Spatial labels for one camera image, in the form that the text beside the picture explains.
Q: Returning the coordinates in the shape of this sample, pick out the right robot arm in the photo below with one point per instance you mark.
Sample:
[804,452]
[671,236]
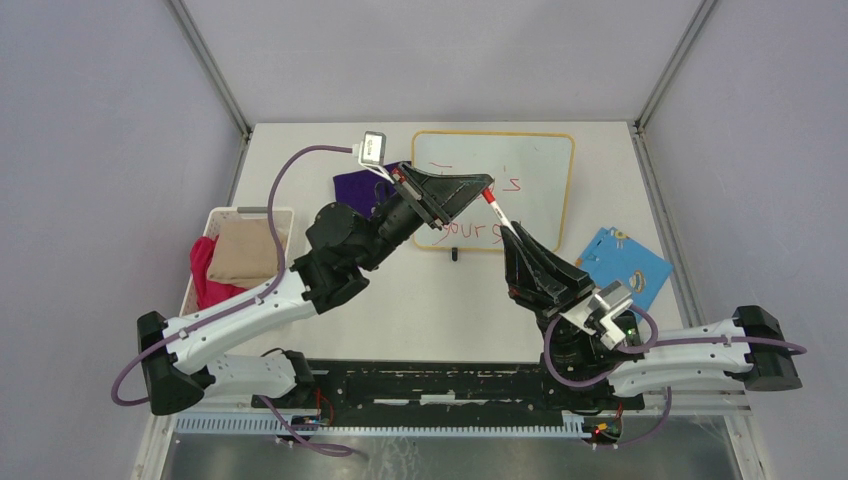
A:
[749,348]

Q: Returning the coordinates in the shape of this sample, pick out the beige cloth in basket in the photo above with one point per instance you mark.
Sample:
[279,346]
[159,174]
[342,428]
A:
[245,254]

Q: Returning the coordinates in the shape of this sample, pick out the blue patterned cloth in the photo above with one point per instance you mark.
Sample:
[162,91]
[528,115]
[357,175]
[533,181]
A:
[613,255]

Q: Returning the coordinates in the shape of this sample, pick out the purple cloth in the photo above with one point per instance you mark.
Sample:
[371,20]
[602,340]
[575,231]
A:
[360,192]

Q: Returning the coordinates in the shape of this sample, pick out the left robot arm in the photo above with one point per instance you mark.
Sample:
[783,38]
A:
[177,355]

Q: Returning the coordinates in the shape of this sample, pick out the yellow framed whiteboard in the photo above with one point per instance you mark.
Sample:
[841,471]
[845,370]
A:
[531,182]

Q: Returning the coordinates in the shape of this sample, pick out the red capped whiteboard marker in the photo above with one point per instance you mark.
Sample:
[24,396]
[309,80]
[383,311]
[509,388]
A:
[498,211]

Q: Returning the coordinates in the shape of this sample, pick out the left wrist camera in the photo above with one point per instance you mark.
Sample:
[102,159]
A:
[370,154]

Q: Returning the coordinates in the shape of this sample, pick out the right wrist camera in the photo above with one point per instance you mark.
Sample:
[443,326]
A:
[595,314]

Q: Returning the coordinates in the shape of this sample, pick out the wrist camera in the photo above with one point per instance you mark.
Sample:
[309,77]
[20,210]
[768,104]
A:
[370,154]
[595,314]

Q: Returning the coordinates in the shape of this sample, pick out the pink cloth in basket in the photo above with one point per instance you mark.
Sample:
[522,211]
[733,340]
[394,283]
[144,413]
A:
[208,292]

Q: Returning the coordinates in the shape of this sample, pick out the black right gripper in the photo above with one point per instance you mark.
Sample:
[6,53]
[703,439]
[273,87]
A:
[529,283]

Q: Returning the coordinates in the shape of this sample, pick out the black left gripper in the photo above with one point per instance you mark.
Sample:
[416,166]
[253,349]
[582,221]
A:
[444,198]

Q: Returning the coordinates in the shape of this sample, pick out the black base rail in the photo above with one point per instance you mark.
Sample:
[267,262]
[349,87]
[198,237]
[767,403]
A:
[443,394]

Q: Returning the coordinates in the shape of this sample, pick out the white cable comb strip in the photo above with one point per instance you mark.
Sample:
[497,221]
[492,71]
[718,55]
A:
[268,424]

